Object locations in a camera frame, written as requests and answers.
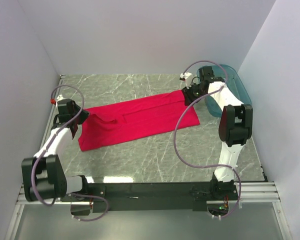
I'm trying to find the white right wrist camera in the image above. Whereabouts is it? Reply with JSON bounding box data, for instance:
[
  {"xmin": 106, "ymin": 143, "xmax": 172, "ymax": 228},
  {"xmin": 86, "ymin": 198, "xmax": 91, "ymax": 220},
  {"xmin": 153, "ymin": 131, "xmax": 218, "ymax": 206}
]
[{"xmin": 179, "ymin": 72, "xmax": 193, "ymax": 89}]

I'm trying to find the teal plastic basket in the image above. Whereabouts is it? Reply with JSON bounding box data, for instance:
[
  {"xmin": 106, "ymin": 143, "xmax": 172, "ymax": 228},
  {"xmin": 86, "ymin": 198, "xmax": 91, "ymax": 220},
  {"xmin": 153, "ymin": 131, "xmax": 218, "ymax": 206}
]
[{"xmin": 204, "ymin": 64, "xmax": 252, "ymax": 118}]

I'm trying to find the aluminium frame rail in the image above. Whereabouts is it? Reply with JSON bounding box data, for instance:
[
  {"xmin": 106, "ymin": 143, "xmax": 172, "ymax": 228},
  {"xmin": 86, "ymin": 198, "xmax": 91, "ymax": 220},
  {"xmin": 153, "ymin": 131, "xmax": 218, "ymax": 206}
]
[{"xmin": 15, "ymin": 182, "xmax": 281, "ymax": 205}]

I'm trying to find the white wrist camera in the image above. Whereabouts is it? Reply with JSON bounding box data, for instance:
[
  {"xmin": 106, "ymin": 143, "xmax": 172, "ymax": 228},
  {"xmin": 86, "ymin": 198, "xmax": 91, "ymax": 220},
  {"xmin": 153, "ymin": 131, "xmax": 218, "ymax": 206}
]
[
  {"xmin": 50, "ymin": 94, "xmax": 64, "ymax": 106},
  {"xmin": 179, "ymin": 72, "xmax": 193, "ymax": 89}
]

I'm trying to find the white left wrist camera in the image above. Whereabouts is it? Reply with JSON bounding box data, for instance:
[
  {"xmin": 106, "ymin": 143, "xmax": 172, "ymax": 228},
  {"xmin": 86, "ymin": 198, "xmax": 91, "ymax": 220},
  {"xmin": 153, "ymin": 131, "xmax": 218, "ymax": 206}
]
[{"xmin": 50, "ymin": 94, "xmax": 64, "ymax": 106}]

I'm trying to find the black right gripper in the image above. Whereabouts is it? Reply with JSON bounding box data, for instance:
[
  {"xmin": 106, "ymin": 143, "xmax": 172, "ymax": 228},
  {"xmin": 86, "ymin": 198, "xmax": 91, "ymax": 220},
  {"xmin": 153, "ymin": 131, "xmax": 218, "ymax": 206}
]
[{"xmin": 181, "ymin": 82, "xmax": 206, "ymax": 107}]

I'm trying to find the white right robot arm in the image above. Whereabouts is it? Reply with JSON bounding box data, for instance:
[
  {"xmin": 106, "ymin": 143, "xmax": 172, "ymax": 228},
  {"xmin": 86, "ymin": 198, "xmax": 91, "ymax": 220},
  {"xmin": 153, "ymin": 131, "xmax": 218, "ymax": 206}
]
[{"xmin": 180, "ymin": 66, "xmax": 253, "ymax": 200}]

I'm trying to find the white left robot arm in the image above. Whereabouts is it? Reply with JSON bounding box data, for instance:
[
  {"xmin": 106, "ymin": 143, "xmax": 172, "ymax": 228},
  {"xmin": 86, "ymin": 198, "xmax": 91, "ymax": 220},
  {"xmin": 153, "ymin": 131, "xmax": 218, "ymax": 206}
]
[{"xmin": 21, "ymin": 98, "xmax": 90, "ymax": 202}]

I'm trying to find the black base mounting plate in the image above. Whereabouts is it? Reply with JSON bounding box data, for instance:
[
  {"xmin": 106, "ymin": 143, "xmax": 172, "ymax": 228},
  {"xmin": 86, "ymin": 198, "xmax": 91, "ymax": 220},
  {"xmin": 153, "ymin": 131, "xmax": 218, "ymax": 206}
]
[{"xmin": 60, "ymin": 180, "xmax": 239, "ymax": 213}]

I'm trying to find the red t shirt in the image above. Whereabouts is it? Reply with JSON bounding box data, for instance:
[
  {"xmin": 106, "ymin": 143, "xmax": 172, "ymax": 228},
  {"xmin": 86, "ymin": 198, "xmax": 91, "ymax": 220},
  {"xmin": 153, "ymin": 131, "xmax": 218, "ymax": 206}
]
[{"xmin": 78, "ymin": 90, "xmax": 200, "ymax": 152}]

